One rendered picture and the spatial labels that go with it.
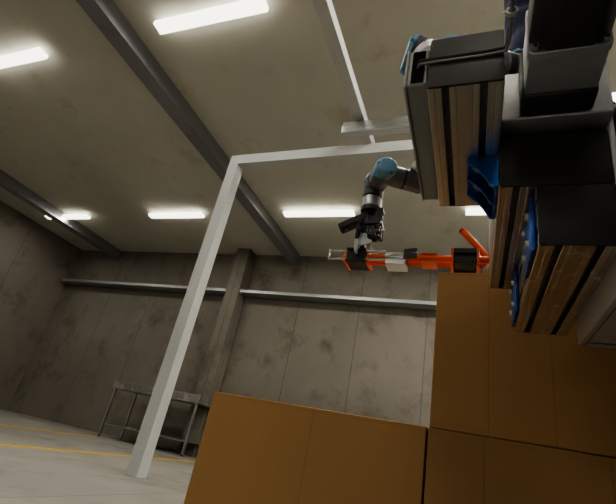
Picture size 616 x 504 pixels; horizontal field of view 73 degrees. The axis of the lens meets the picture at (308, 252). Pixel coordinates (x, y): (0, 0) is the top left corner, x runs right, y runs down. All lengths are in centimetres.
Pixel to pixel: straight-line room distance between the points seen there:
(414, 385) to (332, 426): 616
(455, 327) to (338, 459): 43
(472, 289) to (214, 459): 82
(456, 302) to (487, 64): 70
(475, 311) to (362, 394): 629
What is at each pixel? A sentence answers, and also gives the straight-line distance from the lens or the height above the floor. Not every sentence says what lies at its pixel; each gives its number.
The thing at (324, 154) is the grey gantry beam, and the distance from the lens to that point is 434.
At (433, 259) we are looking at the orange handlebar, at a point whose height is 106.
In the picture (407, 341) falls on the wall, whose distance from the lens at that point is 746.
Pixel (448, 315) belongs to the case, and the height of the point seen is 82.
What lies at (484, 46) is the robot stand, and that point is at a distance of 62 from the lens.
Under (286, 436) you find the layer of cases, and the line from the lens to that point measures 118.
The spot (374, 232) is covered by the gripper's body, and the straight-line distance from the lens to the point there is 149.
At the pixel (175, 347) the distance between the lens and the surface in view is 402.
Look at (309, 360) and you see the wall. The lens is 776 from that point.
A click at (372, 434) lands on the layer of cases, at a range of 112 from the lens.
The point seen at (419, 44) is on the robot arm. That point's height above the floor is 150.
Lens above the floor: 44
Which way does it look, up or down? 25 degrees up
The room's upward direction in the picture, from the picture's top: 12 degrees clockwise
